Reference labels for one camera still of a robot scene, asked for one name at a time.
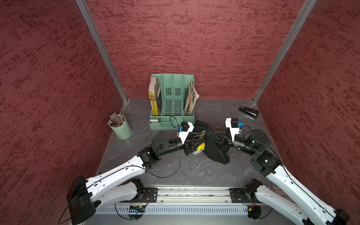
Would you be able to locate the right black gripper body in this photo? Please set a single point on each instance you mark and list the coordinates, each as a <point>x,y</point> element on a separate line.
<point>227,143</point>

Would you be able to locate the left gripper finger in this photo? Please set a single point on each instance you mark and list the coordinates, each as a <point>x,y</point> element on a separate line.
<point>198,152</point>
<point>198,135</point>

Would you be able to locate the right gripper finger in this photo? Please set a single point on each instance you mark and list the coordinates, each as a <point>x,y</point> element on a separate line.
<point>216,135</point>
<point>215,146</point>

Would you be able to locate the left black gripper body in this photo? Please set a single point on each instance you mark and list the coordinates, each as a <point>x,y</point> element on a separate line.
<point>187,146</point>

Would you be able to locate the blue yellow figure keychain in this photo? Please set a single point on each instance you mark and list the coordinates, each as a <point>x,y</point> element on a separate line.
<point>201,146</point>

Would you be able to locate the black fabric bag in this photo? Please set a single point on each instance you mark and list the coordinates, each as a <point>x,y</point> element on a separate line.
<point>220,157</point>

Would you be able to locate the green cord charm decoration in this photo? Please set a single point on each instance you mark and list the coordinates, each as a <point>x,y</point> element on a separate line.
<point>219,128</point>

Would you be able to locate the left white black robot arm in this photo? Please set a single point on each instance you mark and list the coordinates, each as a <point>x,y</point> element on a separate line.
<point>86,196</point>

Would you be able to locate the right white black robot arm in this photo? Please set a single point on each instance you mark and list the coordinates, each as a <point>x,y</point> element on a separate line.
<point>303,207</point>

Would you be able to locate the black stapler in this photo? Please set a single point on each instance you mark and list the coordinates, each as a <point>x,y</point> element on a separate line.
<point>249,111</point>

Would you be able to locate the leaning paper booklets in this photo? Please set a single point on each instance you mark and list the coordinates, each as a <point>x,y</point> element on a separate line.
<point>191,98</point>

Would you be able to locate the dark book beside yellow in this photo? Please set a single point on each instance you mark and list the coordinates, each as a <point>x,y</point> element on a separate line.
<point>159,99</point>

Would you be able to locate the green plastic file organizer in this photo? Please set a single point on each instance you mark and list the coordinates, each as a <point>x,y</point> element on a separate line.
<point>174,90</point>

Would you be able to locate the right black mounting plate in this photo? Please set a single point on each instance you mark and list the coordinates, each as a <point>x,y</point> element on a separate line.
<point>242,195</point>

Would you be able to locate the black mounting plate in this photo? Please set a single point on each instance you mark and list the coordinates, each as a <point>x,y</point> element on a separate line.
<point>149,196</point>
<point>242,195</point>

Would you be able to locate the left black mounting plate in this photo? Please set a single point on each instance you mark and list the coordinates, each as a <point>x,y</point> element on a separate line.
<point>149,196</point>

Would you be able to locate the green pencil cup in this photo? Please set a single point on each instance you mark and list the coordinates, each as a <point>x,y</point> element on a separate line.
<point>123,131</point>

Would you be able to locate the colored pencils bundle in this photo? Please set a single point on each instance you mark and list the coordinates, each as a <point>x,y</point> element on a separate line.
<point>116,120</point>

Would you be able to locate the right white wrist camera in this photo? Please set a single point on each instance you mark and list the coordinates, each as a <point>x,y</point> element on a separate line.
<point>234,126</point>

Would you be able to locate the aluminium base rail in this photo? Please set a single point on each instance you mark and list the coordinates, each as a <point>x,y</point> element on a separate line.
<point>209,201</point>

